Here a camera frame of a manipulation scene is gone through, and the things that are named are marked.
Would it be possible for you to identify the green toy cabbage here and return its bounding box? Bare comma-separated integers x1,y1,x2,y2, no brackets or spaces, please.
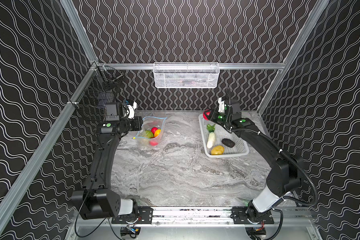
142,130,154,139

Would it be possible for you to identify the clear zip bag blue zipper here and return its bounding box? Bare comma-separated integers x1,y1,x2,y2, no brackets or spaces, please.
133,117,167,147

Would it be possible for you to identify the red toy apple with stem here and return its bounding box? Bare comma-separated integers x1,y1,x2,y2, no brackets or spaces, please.
151,127,158,134

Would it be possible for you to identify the orange red toy peach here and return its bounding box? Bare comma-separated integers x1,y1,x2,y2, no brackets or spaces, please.
154,129,161,138

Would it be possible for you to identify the dark green toy avocado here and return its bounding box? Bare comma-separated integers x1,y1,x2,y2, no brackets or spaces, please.
222,139,236,148

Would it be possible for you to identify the white plastic perforated basket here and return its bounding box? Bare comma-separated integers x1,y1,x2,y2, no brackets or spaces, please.
199,114,250,158

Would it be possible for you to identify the red toy pomegranate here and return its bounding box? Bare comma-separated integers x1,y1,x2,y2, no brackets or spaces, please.
149,141,158,146

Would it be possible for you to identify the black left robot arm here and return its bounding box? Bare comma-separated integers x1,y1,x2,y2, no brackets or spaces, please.
71,101,143,222

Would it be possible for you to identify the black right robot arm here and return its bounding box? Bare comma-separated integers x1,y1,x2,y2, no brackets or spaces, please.
203,100,303,217

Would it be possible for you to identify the pale green toy cucumber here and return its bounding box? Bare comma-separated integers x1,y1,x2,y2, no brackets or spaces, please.
206,124,216,149

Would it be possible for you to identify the yellow toy potato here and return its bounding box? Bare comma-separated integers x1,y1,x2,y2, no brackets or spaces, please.
211,146,225,156

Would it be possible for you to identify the aluminium back horizontal bar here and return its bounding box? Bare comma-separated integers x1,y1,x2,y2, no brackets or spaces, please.
99,62,286,71

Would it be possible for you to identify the aluminium left side bar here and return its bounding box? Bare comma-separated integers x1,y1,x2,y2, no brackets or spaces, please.
0,64,94,240

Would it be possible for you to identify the white mesh wall basket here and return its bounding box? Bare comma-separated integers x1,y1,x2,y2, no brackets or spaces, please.
153,67,220,89

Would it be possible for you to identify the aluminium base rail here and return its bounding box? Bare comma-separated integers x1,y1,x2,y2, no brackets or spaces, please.
76,207,314,228

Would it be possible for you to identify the aluminium frame corner post left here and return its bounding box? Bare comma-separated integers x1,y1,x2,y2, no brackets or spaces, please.
60,0,99,63

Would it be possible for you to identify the aluminium frame corner post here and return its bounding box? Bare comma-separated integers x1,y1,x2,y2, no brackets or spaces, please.
257,0,330,117
60,0,99,63

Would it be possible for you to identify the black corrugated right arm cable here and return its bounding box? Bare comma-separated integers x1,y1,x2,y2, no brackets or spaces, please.
224,89,319,240

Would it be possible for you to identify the aluminium frame corner post right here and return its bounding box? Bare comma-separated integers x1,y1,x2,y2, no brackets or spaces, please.
257,0,330,117

